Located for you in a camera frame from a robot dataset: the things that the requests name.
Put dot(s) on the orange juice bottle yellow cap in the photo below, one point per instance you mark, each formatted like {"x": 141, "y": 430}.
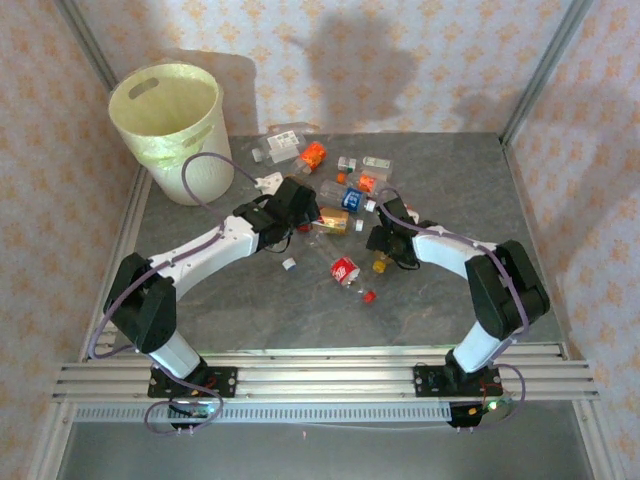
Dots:
{"x": 380, "y": 266}

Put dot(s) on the red and yellow label bottle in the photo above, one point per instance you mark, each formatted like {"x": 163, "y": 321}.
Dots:
{"x": 332, "y": 220}

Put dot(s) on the white bottle cap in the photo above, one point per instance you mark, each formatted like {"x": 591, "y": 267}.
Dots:
{"x": 288, "y": 264}

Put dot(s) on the clear bottle blue label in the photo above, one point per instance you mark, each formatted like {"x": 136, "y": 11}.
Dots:
{"x": 351, "y": 199}

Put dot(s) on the red label cola bottle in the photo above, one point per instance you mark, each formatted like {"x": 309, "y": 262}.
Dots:
{"x": 345, "y": 271}

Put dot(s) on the orange label bottle brown cap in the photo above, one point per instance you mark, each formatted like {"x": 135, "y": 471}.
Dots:
{"x": 313, "y": 155}

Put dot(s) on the white plastic waste bin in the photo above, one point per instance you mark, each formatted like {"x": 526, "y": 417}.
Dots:
{"x": 200, "y": 180}

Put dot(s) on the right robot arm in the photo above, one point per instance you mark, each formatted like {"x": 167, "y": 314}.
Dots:
{"x": 450, "y": 250}

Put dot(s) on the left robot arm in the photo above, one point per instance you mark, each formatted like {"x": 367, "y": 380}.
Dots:
{"x": 200, "y": 250}

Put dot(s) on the yellowish plastic bin liner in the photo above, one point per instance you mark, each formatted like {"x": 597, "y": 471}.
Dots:
{"x": 165, "y": 107}

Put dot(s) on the small clear bottle green mark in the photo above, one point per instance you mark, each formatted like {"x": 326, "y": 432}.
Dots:
{"x": 346, "y": 163}

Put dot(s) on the clear bottle white green label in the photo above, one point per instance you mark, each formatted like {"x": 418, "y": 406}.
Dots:
{"x": 376, "y": 162}

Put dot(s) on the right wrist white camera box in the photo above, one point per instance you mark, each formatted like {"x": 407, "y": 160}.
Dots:
{"x": 412, "y": 215}

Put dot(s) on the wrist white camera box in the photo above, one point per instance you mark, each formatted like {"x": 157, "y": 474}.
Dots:
{"x": 412, "y": 215}
{"x": 270, "y": 182}

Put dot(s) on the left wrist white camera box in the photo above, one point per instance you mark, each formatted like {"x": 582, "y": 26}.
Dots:
{"x": 270, "y": 182}

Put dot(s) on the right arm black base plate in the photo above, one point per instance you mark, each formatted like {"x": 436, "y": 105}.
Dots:
{"x": 425, "y": 380}

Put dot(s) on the aluminium mounting rail frame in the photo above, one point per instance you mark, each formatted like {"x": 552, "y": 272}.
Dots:
{"x": 325, "y": 380}

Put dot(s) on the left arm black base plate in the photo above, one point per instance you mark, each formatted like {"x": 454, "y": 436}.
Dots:
{"x": 227, "y": 382}

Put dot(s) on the aluminium frame post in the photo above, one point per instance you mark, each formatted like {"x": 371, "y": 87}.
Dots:
{"x": 80, "y": 27}
{"x": 545, "y": 70}

